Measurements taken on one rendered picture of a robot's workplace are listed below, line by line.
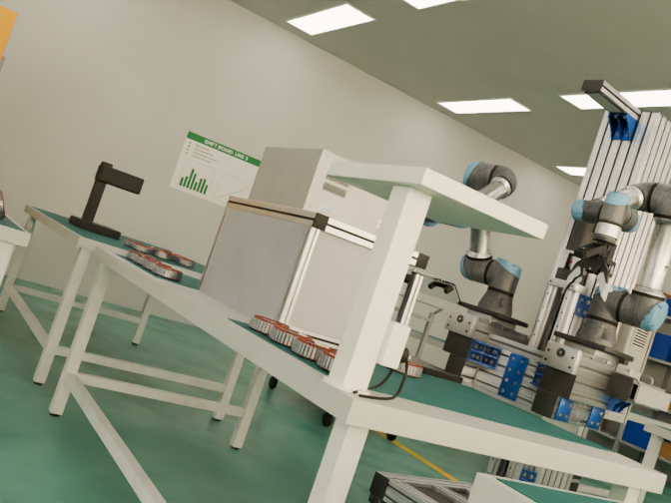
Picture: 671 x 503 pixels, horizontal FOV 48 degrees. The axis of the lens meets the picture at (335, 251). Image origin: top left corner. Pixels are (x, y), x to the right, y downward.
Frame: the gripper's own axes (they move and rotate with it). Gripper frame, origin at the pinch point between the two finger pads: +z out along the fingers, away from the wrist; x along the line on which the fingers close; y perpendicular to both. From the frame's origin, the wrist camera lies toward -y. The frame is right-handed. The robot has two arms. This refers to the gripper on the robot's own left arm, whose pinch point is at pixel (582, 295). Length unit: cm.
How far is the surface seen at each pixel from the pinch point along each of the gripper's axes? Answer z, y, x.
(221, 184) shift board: -35, 182, 559
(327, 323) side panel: 34, -65, 38
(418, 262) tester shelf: 7, -41, 33
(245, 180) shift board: -48, 206, 556
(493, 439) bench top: 42, -76, -38
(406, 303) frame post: 21, -39, 35
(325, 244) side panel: 12, -74, 40
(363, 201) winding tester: -6, -57, 50
